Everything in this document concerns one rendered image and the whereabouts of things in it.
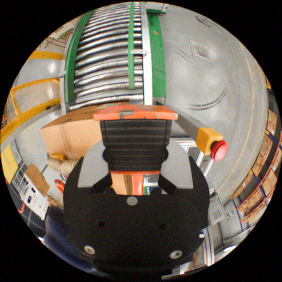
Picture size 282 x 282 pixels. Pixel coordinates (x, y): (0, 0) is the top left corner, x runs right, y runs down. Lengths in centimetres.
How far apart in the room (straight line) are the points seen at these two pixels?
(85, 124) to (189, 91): 125
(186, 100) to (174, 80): 30
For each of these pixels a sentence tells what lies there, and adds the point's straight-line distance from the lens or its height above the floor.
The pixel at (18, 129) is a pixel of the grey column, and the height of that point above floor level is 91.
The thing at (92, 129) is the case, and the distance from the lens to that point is 30.
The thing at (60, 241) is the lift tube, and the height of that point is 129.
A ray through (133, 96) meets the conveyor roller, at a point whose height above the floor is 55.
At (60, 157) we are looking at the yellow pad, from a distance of 44.
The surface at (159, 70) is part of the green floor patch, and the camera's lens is 126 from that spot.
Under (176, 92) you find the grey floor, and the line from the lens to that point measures 128.
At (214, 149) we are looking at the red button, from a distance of 28.
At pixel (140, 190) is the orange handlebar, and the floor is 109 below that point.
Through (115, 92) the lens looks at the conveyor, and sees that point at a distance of 73.
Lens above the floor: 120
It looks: 61 degrees down
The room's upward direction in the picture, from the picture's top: 177 degrees clockwise
